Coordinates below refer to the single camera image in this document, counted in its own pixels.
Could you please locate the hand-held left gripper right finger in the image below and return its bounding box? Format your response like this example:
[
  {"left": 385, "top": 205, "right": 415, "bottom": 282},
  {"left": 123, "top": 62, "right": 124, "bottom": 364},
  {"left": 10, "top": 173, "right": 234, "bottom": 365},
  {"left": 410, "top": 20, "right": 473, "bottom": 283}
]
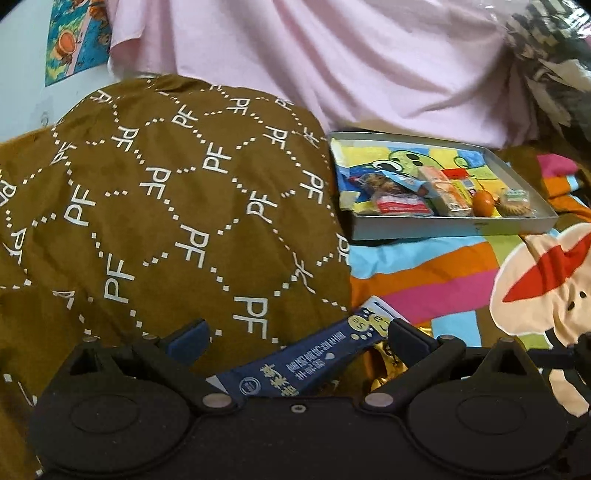
[{"left": 360, "top": 319, "right": 538, "bottom": 411}]

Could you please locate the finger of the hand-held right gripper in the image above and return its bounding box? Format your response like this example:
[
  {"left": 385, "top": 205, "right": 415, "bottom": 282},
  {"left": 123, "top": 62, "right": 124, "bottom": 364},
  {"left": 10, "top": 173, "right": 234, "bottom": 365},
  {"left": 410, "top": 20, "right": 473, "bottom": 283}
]
[{"left": 531, "top": 335, "right": 591, "bottom": 372}]

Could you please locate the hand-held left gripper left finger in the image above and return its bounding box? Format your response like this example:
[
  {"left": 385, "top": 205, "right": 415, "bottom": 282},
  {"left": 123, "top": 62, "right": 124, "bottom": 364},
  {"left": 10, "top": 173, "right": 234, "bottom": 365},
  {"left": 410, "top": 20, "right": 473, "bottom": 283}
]
[{"left": 59, "top": 318, "right": 236, "bottom": 415}]

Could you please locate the dark blue stick packet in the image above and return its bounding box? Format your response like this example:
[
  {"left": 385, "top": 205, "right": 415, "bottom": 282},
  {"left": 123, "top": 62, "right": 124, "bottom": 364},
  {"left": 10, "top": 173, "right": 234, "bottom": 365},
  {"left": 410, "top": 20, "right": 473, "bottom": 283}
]
[{"left": 205, "top": 295, "right": 410, "bottom": 400}]

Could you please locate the grey box tray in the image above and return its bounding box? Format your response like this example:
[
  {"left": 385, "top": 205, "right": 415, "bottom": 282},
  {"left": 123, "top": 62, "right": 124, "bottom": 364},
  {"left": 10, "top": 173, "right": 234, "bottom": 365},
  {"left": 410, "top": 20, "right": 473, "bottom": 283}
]
[{"left": 327, "top": 131, "right": 559, "bottom": 242}]

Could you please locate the clear cookie packet red label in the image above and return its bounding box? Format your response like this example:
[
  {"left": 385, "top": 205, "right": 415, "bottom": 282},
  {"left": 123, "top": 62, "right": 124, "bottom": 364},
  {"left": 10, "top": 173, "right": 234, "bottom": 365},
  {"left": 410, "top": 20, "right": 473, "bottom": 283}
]
[{"left": 355, "top": 172, "right": 435, "bottom": 217}]

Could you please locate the orange biscuit packet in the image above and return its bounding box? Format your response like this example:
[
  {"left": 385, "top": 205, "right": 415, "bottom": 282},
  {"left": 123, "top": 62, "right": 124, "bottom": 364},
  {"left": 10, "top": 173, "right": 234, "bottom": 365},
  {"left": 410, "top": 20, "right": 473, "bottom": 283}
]
[{"left": 418, "top": 166, "right": 473, "bottom": 217}]

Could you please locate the tangerine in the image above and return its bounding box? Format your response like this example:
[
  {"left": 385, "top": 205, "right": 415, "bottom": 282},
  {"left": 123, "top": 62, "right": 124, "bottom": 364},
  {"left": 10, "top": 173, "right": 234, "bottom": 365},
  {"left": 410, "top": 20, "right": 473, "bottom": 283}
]
[{"left": 472, "top": 191, "right": 498, "bottom": 217}]

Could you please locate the light blue snack packet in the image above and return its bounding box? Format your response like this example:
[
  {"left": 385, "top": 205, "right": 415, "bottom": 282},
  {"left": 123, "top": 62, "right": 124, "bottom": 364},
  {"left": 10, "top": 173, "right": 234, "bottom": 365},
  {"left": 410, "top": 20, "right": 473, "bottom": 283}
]
[{"left": 394, "top": 174, "right": 447, "bottom": 198}]

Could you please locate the round cookie packet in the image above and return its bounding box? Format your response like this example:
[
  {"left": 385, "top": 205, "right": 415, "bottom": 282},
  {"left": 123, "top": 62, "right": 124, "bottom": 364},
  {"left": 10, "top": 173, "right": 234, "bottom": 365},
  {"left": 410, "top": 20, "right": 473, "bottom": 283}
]
[{"left": 496, "top": 187, "right": 537, "bottom": 219}]

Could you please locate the yellow green snack packet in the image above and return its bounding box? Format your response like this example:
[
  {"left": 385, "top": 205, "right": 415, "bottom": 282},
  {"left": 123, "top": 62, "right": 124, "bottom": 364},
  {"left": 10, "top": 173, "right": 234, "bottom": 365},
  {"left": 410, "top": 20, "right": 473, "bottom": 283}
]
[{"left": 457, "top": 178, "right": 485, "bottom": 204}]

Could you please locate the gold foil snack packet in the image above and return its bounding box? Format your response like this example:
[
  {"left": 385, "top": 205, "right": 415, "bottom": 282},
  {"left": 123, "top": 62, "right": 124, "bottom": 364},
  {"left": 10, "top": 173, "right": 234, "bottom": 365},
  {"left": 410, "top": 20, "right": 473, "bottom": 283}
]
[{"left": 365, "top": 323, "right": 437, "bottom": 393}]

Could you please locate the colourful printed blanket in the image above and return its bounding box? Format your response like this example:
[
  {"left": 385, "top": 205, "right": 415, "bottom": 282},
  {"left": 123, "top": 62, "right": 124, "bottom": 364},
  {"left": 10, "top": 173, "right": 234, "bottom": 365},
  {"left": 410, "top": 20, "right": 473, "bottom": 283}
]
[{"left": 346, "top": 148, "right": 591, "bottom": 416}]

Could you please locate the cartoon printed tray liner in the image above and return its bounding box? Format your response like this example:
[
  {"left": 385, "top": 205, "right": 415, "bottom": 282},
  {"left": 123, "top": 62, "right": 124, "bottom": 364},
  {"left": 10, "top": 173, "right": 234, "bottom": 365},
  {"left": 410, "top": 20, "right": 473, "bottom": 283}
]
[{"left": 330, "top": 138, "right": 509, "bottom": 213}]

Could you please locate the clear bag of clothes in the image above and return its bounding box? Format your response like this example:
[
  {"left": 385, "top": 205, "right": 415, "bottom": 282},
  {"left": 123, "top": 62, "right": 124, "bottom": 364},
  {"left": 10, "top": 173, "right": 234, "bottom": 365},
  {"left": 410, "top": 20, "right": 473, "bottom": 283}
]
[{"left": 503, "top": 0, "right": 591, "bottom": 139}]

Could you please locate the pink hanging sheet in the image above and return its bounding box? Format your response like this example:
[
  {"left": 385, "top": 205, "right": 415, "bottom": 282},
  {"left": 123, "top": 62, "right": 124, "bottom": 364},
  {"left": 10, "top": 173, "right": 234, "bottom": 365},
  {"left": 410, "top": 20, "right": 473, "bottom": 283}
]
[{"left": 106, "top": 0, "right": 546, "bottom": 148}]

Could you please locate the cartoon wall poster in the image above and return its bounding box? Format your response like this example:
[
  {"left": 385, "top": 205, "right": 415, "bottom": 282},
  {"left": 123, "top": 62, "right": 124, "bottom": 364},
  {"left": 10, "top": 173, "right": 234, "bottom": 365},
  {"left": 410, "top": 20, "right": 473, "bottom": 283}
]
[{"left": 45, "top": 0, "right": 114, "bottom": 88}]

